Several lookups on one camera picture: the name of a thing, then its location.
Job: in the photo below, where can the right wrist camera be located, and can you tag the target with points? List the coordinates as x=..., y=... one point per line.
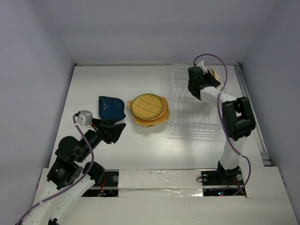
x=202, y=65

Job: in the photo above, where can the yellow round woven plate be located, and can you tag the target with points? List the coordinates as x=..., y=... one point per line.
x=146, y=105

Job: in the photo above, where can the white wire dish rack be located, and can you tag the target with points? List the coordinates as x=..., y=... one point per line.
x=189, y=114

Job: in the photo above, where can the small orange woven plate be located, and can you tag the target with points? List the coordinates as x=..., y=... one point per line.
x=216, y=77

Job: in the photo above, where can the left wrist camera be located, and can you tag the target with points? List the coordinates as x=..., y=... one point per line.
x=84, y=118

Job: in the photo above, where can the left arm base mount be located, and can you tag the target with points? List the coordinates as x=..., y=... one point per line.
x=108, y=187

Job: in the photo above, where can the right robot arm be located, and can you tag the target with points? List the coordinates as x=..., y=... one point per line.
x=236, y=117

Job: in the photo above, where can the dark blue plate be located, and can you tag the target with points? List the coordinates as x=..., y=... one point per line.
x=111, y=108

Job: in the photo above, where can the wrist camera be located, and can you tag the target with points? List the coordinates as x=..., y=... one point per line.
x=84, y=118
x=202, y=65

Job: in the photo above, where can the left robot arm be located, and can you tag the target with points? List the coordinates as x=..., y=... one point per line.
x=73, y=172

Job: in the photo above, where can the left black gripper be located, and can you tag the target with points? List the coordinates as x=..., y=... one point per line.
x=109, y=134

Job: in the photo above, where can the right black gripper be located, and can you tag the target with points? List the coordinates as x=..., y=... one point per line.
x=209, y=78

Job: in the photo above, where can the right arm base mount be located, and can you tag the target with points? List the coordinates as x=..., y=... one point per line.
x=213, y=185

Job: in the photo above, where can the white foam front board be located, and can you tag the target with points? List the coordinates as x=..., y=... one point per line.
x=174, y=197

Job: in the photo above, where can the triangular woven orange plate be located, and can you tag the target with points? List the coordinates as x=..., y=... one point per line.
x=138, y=121

